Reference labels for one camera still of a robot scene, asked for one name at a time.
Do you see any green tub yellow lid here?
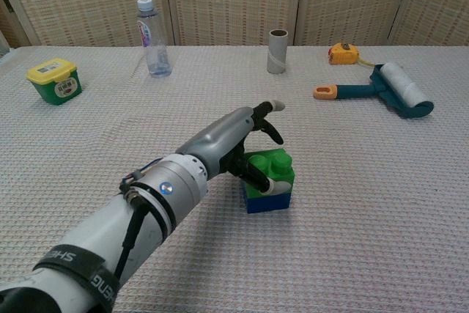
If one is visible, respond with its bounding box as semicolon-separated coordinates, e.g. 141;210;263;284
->
25;57;83;106

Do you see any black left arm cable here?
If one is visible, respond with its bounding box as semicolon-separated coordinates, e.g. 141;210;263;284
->
112;168;162;281

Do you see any white woven tablecloth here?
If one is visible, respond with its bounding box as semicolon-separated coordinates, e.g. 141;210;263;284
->
0;44;469;313

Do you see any clear plastic water bottle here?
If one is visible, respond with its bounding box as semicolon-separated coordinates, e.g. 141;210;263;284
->
136;0;173;78

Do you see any teal lint roller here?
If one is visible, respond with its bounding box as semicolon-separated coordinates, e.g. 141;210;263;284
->
313;62;435;120

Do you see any green toy brick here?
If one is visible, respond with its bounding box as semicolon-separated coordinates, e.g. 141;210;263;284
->
240;147;296;196

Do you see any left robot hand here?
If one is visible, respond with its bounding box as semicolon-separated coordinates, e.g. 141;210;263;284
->
175;99;292;196

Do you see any yellow tape measure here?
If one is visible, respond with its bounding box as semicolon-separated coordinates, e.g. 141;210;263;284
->
328;43;374;68

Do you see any black velcro arm strap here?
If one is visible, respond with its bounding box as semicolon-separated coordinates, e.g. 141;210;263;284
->
32;243;122;313

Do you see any blue toy brick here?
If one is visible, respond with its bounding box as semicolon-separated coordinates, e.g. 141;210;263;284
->
245;190;293;214

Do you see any grey cardboard tube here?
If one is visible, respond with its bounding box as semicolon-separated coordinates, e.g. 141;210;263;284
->
267;29;290;75

